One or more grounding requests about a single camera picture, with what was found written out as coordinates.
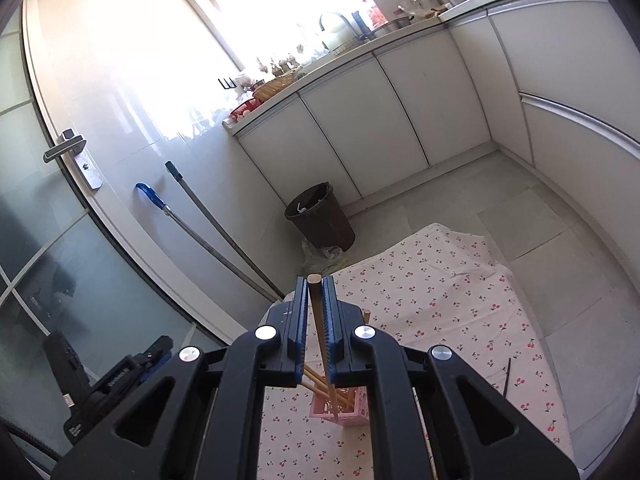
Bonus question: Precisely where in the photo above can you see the black-tipped mop pole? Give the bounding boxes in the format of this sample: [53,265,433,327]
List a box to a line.
[165,161,286,298]

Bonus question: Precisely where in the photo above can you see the kitchen window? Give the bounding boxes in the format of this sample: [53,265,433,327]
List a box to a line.
[182,0,381,76]

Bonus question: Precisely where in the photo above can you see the chrome kitchen faucet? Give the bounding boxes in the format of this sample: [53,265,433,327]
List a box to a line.
[319,11,363,43]

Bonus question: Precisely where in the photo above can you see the wicker basket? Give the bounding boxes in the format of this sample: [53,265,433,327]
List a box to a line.
[252,70,298,101]

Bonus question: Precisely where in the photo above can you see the frosted glass sliding door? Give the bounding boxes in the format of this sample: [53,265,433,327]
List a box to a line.
[0,10,226,461]

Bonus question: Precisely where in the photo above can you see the silver door handle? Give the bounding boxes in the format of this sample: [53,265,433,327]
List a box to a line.
[42,129,105,191]

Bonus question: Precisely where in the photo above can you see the blue-handled mop pole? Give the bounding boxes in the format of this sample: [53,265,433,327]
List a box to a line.
[135,182,281,303]

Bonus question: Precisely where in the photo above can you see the steel basin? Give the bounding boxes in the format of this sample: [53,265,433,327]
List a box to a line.
[370,16,416,41]

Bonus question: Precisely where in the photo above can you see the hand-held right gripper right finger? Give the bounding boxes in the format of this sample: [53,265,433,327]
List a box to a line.
[322,276,580,480]

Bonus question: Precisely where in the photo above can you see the pink perforated utensil holder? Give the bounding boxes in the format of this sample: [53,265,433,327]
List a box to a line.
[310,385,372,426]

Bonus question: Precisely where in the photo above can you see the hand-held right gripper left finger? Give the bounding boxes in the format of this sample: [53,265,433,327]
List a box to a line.
[52,276,309,480]

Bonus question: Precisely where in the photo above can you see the white kitchen cabinets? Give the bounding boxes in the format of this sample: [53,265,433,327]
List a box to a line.
[235,0,640,211]

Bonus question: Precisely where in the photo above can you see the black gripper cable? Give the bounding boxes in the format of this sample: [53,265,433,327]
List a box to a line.
[0,417,58,468]

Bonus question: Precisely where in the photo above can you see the clear plastic bag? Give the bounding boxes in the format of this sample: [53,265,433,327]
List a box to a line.
[300,237,346,273]

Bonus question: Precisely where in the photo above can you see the brown trash bin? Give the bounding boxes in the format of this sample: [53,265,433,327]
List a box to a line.
[284,182,357,252]

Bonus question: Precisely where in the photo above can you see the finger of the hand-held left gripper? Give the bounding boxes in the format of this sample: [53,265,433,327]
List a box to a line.
[145,336,174,363]

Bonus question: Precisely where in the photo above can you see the cherry print tablecloth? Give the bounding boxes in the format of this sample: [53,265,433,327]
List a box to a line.
[257,223,573,480]

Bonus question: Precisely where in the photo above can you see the tan bamboo chopstick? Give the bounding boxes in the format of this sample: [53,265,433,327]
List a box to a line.
[307,274,342,421]

